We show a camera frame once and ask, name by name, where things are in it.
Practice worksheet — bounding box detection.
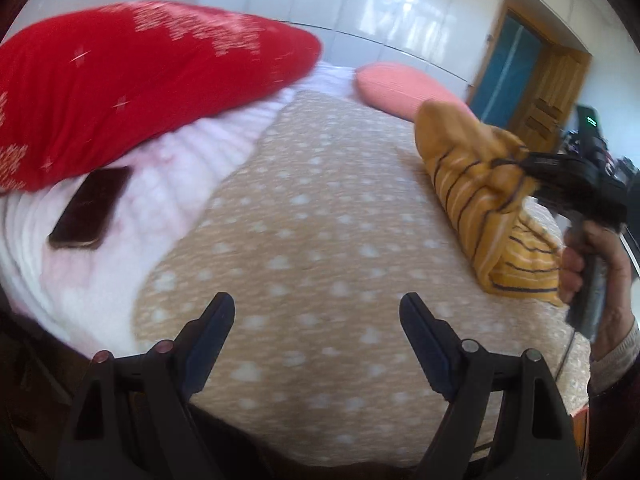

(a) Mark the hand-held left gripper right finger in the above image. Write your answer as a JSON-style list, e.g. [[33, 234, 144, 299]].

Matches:
[[399, 292, 583, 480]]

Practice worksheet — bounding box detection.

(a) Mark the wooden door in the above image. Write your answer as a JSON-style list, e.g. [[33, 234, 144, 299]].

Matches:
[[467, 0, 593, 148]]

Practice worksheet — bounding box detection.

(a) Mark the yellow striped small garment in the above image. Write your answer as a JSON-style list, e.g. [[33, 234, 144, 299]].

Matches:
[[414, 99, 568, 308]]

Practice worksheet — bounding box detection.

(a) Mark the red patterned pillow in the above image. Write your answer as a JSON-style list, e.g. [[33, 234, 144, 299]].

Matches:
[[0, 1, 323, 195]]

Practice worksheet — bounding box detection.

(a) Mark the person's right hand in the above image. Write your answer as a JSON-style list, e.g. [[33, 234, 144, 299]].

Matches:
[[558, 220, 636, 361]]

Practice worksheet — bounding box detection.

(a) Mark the white fluffy blanket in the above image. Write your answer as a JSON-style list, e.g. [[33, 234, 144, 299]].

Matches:
[[0, 60, 358, 356]]

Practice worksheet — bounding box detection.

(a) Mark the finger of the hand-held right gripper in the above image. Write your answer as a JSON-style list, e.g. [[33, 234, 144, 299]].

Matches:
[[491, 152, 538, 196]]

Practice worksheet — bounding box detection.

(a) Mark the beige dotted blanket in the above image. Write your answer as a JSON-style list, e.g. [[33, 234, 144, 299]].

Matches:
[[131, 87, 593, 468]]

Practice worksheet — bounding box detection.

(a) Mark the black smartphone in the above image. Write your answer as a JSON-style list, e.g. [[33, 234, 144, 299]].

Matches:
[[48, 166, 135, 251]]

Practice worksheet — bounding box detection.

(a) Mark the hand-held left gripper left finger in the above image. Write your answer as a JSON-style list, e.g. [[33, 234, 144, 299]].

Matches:
[[57, 291, 236, 480]]

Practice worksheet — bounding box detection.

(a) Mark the pink pillow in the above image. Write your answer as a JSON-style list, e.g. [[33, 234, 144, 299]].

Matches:
[[355, 61, 483, 123]]

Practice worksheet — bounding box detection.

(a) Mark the black cable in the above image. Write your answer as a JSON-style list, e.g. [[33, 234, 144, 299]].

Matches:
[[554, 327, 577, 378]]

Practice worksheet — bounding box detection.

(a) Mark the person's right forearm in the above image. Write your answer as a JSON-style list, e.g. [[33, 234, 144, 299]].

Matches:
[[586, 317, 640, 401]]

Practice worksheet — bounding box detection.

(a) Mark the white glossy wardrobe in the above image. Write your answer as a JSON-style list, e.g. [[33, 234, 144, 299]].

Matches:
[[175, 0, 511, 103]]

